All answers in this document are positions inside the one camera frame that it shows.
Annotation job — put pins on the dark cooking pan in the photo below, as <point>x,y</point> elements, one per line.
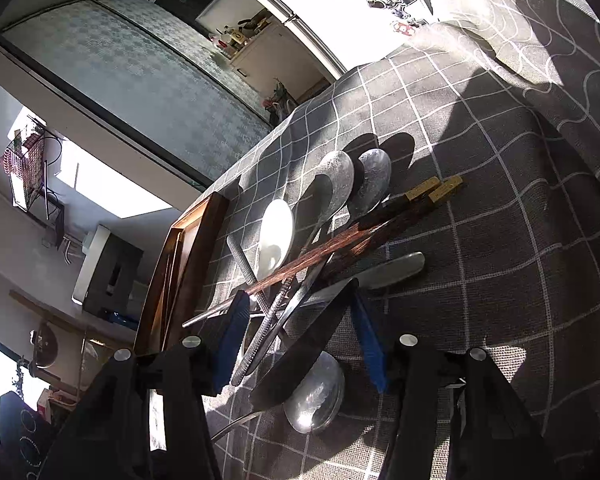
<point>252,22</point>

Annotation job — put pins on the patterned glass sliding door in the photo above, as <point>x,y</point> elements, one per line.
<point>130,75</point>

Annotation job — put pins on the dark utensil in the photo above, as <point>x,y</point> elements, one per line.
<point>305,350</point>

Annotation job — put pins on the wooden chopstick gold end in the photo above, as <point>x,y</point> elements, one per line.
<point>445,191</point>
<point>305,265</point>

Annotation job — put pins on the black white fridge magnets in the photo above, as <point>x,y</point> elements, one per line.
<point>387,1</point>

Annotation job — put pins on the cream kitchen cabinet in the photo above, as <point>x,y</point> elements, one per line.
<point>275,60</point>

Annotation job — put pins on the black induction cooktop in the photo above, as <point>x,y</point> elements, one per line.
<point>22,440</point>

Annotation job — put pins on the white ceramic spoon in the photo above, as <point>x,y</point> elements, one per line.
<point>275,232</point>

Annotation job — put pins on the white refrigerator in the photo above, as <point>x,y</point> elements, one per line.
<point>300,5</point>

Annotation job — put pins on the black metal stand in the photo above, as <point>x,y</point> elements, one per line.
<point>54,210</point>

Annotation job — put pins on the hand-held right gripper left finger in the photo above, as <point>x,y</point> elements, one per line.
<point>230,345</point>

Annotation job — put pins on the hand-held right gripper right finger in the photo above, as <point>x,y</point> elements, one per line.
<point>369,345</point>

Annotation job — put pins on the metal table knife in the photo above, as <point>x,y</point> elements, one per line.
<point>395,270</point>

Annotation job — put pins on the grey checked tablecloth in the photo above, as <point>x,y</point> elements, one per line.
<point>505,270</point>

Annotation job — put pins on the white boxy appliance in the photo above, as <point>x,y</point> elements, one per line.
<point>105,270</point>

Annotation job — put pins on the red white fridge magnet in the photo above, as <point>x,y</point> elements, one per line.
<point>407,27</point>

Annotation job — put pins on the countertop condiment bottles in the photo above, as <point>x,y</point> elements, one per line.
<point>227,40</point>

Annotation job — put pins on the metal spoon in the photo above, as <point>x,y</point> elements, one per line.
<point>336,177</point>
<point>315,400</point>
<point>375,180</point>

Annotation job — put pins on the wooden cutlery tray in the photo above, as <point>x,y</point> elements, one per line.
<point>195,260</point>

